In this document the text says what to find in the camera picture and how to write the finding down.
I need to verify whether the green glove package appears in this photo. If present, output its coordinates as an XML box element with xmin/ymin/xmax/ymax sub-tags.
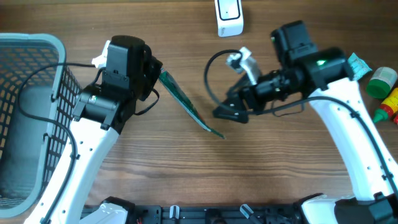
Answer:
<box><xmin>159</xmin><ymin>68</ymin><xmax>225</xmax><ymax>139</ymax></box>

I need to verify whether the teal wet wipes pack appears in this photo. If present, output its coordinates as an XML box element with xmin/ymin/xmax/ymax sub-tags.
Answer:
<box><xmin>348</xmin><ymin>53</ymin><xmax>372</xmax><ymax>81</ymax></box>

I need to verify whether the green lid spice jar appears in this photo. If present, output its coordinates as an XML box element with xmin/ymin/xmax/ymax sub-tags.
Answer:
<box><xmin>366</xmin><ymin>67</ymin><xmax>397</xmax><ymax>99</ymax></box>

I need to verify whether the red sauce bottle green cap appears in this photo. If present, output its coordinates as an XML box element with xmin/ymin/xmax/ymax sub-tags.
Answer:
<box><xmin>373</xmin><ymin>88</ymin><xmax>397</xmax><ymax>123</ymax></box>

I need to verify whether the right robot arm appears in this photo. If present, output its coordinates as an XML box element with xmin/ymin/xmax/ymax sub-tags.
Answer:
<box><xmin>213</xmin><ymin>21</ymin><xmax>397</xmax><ymax>223</ymax></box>

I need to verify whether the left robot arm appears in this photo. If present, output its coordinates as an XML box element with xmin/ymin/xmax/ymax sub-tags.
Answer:
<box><xmin>21</xmin><ymin>35</ymin><xmax>162</xmax><ymax>223</ymax></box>

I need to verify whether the white barcode scanner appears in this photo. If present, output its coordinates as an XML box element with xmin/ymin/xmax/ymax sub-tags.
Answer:
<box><xmin>214</xmin><ymin>0</ymin><xmax>244</xmax><ymax>37</ymax></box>

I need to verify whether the grey plastic mesh basket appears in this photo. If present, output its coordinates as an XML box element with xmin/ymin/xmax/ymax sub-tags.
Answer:
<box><xmin>1</xmin><ymin>33</ymin><xmax>81</xmax><ymax>218</ymax></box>

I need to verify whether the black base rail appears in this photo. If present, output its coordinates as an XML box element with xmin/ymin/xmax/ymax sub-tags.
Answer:
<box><xmin>80</xmin><ymin>195</ymin><xmax>312</xmax><ymax>224</ymax></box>

